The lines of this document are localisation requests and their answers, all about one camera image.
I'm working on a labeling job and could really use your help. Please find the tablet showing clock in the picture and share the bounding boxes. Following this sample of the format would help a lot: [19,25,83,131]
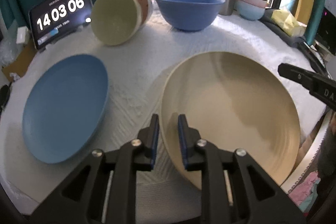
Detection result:
[29,0,92,51]

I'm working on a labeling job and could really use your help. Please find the beige plate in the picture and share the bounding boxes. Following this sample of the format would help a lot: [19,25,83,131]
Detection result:
[159,52,301,188]

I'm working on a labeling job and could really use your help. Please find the dark blue bowl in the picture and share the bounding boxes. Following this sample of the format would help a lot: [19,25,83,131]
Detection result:
[155,0,226,32]

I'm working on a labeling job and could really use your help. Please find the pink strawberry bowl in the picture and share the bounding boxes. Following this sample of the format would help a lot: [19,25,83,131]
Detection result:
[137,0,153,29]

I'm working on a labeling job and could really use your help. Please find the yellow tissue pack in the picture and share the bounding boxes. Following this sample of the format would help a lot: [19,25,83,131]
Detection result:
[271,10,306,37]

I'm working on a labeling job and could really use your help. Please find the light blue bowl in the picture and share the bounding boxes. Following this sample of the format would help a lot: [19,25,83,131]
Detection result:
[235,0,265,21]

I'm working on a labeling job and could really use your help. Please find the pale green bowl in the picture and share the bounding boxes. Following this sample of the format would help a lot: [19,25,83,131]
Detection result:
[91,0,142,46]

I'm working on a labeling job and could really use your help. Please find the small blue plate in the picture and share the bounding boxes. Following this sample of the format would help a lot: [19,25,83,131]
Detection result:
[22,54,109,164]

